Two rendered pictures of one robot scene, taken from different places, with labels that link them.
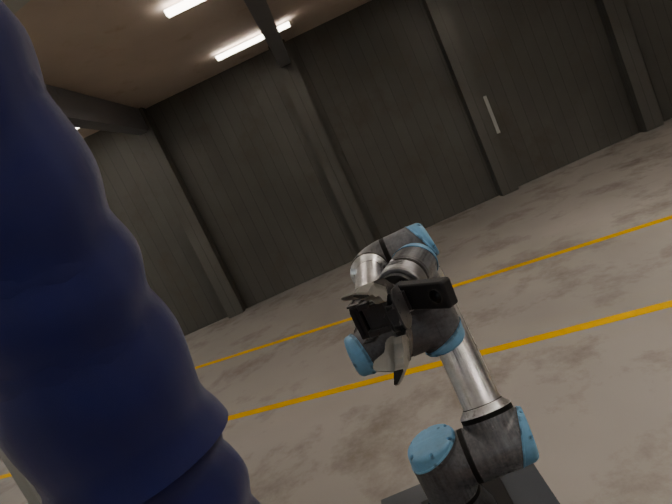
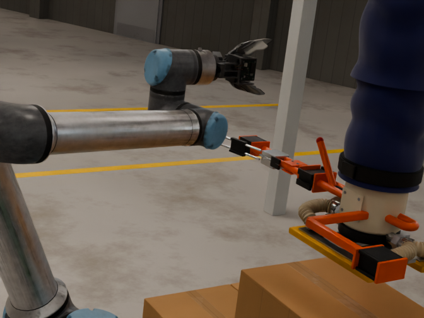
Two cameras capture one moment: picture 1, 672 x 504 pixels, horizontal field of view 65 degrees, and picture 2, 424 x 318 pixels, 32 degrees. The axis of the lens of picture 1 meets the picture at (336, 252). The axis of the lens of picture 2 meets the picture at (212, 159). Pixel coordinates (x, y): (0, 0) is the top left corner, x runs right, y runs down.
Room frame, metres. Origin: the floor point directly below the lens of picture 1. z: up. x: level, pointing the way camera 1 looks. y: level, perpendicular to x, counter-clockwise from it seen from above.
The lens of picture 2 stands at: (2.53, 0.96, 1.90)
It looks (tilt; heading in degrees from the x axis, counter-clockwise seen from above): 16 degrees down; 212
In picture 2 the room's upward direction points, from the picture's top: 7 degrees clockwise
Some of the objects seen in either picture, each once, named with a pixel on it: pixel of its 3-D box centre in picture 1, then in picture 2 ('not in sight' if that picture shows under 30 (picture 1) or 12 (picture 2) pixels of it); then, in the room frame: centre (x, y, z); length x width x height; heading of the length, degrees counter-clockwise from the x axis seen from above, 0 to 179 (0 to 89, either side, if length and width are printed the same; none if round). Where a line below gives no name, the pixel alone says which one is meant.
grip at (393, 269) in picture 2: not in sight; (378, 263); (1.01, 0.49, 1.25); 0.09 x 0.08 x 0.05; 154
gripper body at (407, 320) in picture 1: (386, 306); (229, 68); (0.87, -0.04, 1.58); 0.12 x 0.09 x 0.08; 154
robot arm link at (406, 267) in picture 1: (400, 285); (201, 65); (0.94, -0.08, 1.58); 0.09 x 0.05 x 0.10; 64
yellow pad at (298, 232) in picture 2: not in sight; (340, 246); (0.73, 0.30, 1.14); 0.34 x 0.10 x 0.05; 64
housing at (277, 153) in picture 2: not in sight; (274, 159); (0.44, -0.08, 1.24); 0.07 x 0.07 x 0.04; 64
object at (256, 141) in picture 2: not in sight; (253, 145); (0.38, -0.20, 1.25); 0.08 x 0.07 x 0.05; 64
